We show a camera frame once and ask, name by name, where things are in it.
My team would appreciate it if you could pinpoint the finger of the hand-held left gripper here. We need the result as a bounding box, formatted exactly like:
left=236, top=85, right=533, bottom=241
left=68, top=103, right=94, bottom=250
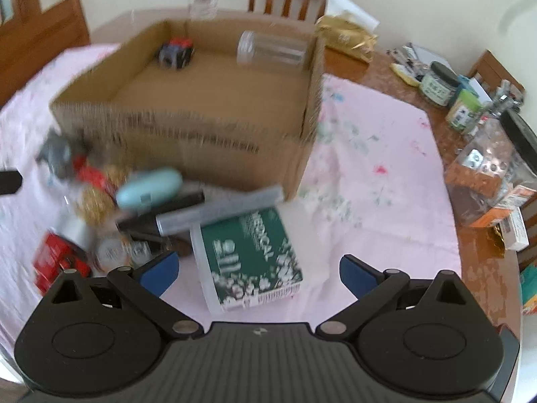
left=0, top=170, right=24, bottom=196

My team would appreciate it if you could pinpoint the gold tissue pack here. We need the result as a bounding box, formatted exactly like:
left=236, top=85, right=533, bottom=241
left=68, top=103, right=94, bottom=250
left=314, top=0, right=380, bottom=64

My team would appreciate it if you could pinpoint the green white box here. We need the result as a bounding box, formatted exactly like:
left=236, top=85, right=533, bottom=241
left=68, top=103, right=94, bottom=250
left=190, top=206, right=330, bottom=315

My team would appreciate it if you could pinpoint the orange white box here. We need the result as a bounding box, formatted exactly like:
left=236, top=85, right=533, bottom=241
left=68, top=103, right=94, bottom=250
left=470, top=185, right=537, bottom=230

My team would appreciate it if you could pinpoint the pink floral tablecloth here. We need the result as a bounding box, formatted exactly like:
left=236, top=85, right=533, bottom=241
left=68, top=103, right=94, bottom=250
left=0, top=42, right=463, bottom=345

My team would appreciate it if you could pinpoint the pile of papers and pens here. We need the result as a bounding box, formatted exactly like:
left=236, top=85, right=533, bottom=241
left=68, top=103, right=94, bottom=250
left=386, top=44, right=446, bottom=87

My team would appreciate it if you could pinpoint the clear snack bag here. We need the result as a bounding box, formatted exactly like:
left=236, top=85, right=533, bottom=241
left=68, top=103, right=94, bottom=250
left=445, top=109, right=537, bottom=228

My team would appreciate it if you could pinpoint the red box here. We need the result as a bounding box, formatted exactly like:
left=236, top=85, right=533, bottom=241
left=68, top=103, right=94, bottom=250
left=34, top=233, right=91, bottom=295

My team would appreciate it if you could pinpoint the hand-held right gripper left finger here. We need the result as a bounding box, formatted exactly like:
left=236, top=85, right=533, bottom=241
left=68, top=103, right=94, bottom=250
left=42, top=251, right=201, bottom=340

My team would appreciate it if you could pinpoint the clear round container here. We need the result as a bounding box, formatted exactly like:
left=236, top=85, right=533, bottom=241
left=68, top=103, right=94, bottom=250
left=94, top=235, right=152, bottom=271

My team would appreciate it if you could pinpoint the black digital scale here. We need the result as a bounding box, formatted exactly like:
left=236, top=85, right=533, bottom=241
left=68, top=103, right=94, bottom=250
left=117, top=191, right=206, bottom=246

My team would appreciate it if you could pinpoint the grey toy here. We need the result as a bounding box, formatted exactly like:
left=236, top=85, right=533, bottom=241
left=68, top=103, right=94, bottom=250
left=36, top=130, right=85, bottom=182

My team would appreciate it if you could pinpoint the dark lidded glass jar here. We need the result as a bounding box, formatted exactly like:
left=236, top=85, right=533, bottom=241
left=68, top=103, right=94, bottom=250
left=420, top=62, right=460, bottom=108

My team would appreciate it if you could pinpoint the small white box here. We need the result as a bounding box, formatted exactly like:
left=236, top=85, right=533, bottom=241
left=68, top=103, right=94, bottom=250
left=499, top=208, right=530, bottom=251

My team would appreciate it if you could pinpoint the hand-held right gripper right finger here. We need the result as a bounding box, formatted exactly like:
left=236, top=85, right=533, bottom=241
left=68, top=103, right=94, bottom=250
left=315, top=254, right=473, bottom=340

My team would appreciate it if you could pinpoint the clear plastic jar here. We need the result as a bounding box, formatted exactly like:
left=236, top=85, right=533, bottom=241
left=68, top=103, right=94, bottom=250
left=236, top=30, right=309, bottom=70

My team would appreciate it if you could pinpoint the cardboard box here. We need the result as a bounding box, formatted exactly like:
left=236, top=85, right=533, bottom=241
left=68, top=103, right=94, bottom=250
left=50, top=19, right=326, bottom=202

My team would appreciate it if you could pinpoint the light blue case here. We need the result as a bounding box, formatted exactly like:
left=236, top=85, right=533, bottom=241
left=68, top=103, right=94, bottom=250
left=115, top=168, right=184, bottom=212

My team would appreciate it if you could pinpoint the teal orange box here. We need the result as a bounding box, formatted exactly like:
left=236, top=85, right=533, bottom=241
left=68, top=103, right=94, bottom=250
left=520, top=260, right=537, bottom=316

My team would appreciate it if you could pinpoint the green lidded jar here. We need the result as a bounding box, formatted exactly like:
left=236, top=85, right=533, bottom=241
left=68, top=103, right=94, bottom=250
left=445, top=88, right=483, bottom=133

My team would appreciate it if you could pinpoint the small bottle with gold contents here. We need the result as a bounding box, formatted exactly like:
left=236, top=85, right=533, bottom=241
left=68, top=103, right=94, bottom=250
left=71, top=164, right=131, bottom=225

